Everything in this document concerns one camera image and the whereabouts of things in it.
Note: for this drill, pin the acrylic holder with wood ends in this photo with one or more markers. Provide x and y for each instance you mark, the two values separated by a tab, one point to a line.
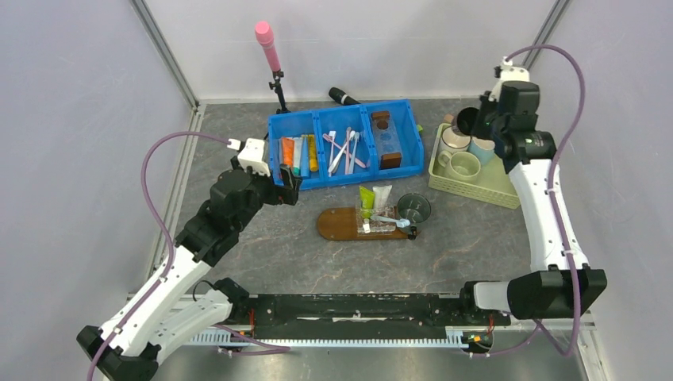
387	142

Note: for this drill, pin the white ribbed mug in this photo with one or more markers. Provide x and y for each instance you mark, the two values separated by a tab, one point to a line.
452	140

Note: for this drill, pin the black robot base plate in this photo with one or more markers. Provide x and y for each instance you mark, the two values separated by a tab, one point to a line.
357	317

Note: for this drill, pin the white cable duct strip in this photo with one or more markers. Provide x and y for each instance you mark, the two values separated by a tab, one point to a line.
220	337

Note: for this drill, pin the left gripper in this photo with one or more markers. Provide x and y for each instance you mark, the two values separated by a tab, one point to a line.
287	193

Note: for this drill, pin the blue three-compartment bin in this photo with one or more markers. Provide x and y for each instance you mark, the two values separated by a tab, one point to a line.
335	122

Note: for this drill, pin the orange toothpaste tube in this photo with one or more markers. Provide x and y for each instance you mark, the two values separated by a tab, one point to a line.
287	150

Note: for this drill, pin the dark green enamel mug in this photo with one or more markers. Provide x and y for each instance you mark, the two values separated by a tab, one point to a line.
417	210

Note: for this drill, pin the light blue mug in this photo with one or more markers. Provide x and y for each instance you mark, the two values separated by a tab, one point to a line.
482	149

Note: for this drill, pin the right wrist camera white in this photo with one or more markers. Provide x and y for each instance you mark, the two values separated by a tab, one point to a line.
506	71

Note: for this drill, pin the pink microphone on stand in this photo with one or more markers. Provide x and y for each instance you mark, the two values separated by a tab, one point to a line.
266	39

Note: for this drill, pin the oval wooden tray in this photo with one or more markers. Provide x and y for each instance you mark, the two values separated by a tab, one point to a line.
339	224

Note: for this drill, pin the light blue toothbrush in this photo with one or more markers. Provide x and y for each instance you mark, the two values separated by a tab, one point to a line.
400	223

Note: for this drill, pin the green toothpaste tube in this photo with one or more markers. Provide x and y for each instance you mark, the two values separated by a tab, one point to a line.
367	202

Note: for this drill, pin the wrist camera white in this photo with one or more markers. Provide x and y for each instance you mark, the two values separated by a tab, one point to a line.
506	71
250	156

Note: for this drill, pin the grey toothbrush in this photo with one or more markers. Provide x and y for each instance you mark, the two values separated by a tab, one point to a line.
352	160

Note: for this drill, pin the black microphone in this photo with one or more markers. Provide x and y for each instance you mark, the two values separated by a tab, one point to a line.
341	97

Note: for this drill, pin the light green plastic basket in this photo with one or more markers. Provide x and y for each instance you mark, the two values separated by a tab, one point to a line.
492	184

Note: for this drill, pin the clear acrylic toothbrush holder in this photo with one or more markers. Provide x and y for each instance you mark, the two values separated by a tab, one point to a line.
367	220

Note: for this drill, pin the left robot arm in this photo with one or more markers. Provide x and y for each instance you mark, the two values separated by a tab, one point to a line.
144	333

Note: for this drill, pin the dark brown mug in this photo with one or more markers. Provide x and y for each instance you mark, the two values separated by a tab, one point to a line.
465	120

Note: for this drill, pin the white toothbrush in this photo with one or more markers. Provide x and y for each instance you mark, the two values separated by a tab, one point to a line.
336	161

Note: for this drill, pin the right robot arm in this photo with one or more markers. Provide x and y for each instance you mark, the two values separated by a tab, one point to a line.
561	283

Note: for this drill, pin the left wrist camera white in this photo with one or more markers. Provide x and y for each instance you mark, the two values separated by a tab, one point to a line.
250	156

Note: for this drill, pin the light green mug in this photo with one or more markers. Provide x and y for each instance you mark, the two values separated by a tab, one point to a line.
460	166

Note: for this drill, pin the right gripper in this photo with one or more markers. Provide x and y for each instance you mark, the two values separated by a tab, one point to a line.
485	106

